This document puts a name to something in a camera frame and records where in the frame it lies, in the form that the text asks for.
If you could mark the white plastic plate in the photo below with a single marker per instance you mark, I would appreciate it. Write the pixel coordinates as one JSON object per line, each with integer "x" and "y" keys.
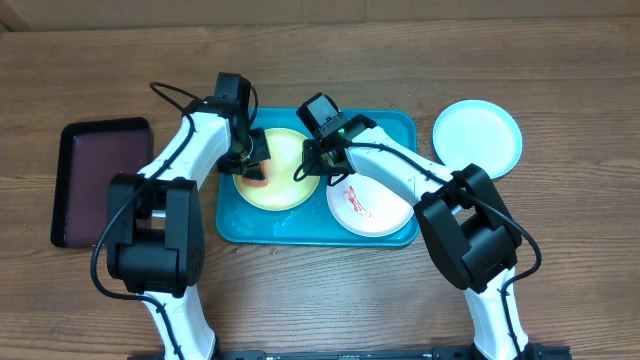
{"x": 365, "y": 207}

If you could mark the teal plastic serving tray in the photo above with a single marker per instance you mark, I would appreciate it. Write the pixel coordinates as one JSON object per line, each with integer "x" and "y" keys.
{"x": 311, "y": 222}

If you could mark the light blue plastic plate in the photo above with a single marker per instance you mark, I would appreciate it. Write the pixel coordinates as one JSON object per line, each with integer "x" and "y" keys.
{"x": 477, "y": 132}

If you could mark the yellow-green plastic plate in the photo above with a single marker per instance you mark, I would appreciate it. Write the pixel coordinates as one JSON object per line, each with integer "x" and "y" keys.
{"x": 279, "y": 191}

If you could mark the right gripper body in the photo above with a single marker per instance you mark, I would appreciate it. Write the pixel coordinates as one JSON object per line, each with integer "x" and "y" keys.
{"x": 317, "y": 163}

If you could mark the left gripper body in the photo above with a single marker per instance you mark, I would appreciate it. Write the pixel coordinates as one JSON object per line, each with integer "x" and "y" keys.
{"x": 245, "y": 155}

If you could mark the green and red sponge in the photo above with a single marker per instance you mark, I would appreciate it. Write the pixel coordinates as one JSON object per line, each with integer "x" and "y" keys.
{"x": 257, "y": 175}

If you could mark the black rectangular sponge tray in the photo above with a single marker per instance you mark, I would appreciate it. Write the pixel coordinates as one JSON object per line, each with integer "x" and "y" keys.
{"x": 90, "y": 155}

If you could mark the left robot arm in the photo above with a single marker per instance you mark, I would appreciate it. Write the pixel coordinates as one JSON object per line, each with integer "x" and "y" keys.
{"x": 154, "y": 240}

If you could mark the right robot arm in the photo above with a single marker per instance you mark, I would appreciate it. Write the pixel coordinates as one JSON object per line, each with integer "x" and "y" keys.
{"x": 469, "y": 234}

